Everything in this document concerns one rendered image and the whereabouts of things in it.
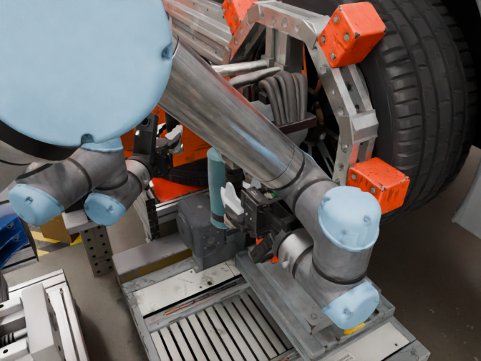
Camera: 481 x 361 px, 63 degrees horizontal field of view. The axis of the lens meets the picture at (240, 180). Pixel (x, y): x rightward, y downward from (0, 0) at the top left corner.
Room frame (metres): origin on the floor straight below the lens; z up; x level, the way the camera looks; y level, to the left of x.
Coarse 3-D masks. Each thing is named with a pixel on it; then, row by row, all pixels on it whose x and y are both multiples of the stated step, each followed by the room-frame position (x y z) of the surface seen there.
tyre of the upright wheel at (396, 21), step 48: (288, 0) 1.00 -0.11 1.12; (336, 0) 0.85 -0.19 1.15; (384, 0) 0.84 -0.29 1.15; (432, 0) 0.88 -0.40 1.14; (384, 48) 0.73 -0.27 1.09; (432, 48) 0.77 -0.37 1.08; (384, 96) 0.70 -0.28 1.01; (432, 96) 0.71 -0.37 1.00; (384, 144) 0.68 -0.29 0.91; (432, 144) 0.68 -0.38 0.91; (432, 192) 0.72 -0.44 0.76
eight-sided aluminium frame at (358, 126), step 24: (240, 24) 1.03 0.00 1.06; (264, 24) 0.93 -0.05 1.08; (288, 24) 0.85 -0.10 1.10; (312, 24) 0.78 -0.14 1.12; (240, 48) 1.04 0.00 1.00; (312, 48) 0.77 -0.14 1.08; (336, 72) 0.72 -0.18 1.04; (336, 96) 0.70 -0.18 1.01; (360, 96) 0.71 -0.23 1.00; (336, 120) 0.69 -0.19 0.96; (360, 120) 0.67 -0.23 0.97; (360, 144) 0.69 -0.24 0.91; (336, 168) 0.67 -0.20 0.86
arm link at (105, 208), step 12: (132, 180) 0.67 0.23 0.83; (96, 192) 0.61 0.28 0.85; (108, 192) 0.60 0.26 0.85; (120, 192) 0.62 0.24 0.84; (132, 192) 0.65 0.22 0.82; (84, 204) 0.60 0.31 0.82; (96, 204) 0.59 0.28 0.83; (108, 204) 0.59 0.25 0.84; (120, 204) 0.60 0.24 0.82; (96, 216) 0.59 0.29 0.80; (108, 216) 0.58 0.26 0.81; (120, 216) 0.60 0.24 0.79
